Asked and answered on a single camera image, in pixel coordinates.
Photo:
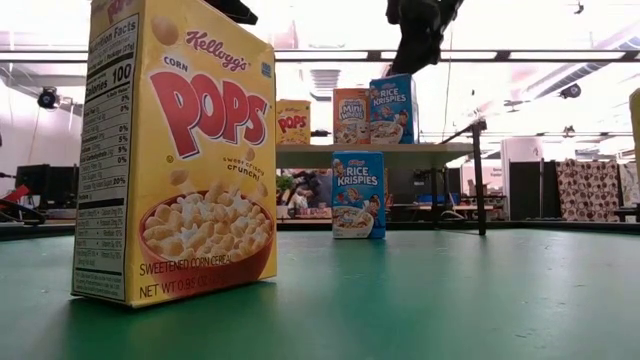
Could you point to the black ceiling-mounted camera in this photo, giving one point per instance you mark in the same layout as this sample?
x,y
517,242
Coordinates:
x,y
48,97
570,91

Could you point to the blue storage bin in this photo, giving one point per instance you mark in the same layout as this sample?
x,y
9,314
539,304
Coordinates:
x,y
435,198

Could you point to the grey diagonal ceiling duct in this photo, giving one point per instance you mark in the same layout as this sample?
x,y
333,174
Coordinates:
x,y
600,56

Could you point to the small green potted plant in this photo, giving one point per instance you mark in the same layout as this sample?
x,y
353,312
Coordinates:
x,y
284,182

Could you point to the red equipment piece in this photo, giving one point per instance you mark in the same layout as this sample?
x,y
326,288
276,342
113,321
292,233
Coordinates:
x,y
12,197

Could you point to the person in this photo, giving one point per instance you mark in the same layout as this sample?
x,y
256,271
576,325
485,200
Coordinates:
x,y
320,182

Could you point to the wooden shelf with black frame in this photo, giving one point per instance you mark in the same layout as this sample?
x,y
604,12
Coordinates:
x,y
425,155

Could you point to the black partition panel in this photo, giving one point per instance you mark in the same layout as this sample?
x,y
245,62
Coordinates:
x,y
525,190

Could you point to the Corn Pops cereal box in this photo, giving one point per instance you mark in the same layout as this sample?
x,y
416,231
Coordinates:
x,y
200,175
293,122

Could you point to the wide black monitor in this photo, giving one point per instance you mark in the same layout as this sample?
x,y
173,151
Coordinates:
x,y
47,185

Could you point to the ceiling air vent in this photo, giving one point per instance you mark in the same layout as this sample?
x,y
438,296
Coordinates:
x,y
325,82

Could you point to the brown patterned curtain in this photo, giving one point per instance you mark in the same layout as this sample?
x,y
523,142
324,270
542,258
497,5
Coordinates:
x,y
587,190

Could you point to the Rice Krispies cereal box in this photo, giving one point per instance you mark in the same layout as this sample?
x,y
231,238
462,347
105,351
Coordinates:
x,y
357,195
393,107

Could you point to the Frosted Mini Wheats cereal box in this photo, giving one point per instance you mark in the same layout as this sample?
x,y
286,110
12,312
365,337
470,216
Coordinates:
x,y
351,116

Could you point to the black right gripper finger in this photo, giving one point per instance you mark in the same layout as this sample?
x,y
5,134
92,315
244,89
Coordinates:
x,y
407,50
430,45

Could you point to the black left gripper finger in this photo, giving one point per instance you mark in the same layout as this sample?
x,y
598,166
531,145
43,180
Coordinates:
x,y
232,11

